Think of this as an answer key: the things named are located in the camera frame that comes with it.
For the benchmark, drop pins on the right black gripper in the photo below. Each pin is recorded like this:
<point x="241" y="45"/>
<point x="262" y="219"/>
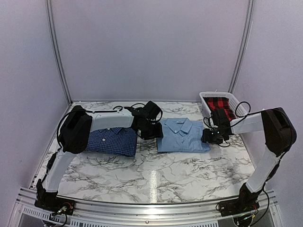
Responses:
<point x="205" y="137"/>

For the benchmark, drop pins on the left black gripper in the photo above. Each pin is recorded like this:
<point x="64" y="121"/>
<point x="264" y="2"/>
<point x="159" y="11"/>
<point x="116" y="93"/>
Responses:
<point x="158" y="134"/>

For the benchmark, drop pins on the blue checked shirt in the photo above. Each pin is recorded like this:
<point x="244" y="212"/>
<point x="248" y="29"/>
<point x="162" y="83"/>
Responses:
<point x="114" y="141"/>

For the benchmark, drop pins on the light blue long sleeve shirt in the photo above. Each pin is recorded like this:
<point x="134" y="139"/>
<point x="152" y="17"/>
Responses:
<point x="181" y="135"/>

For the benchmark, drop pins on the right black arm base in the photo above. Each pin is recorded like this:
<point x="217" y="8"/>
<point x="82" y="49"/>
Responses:
<point x="246" y="201"/>

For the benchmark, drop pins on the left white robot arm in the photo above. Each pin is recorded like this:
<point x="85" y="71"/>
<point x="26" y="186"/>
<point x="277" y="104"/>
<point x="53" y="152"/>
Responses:
<point x="73" y="134"/>

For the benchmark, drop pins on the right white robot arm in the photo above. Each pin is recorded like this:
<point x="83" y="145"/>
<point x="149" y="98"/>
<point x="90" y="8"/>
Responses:
<point x="279" y="133"/>

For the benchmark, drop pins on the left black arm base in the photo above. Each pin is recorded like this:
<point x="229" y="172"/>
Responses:
<point x="50" y="202"/>

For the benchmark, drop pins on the white plastic basket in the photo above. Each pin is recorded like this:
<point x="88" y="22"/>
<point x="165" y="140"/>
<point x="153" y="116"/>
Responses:
<point x="235" y="105"/>

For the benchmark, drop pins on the red black plaid shirt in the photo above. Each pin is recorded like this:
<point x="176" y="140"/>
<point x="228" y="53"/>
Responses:
<point x="215" y="103"/>

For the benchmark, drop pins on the front aluminium rail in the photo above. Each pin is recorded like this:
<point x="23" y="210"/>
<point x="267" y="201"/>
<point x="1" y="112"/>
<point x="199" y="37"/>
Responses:
<point x="84" y="213"/>

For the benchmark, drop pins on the right aluminium frame post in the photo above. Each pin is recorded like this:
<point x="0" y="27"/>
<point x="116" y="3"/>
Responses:
<point x="243" y="45"/>

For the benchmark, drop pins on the aluminium frame post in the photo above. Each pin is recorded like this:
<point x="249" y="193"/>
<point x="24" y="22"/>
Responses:
<point x="243" y="45"/>
<point x="57" y="55"/>

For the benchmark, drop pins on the left aluminium frame post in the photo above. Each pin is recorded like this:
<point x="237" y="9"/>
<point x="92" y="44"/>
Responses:
<point x="57" y="55"/>

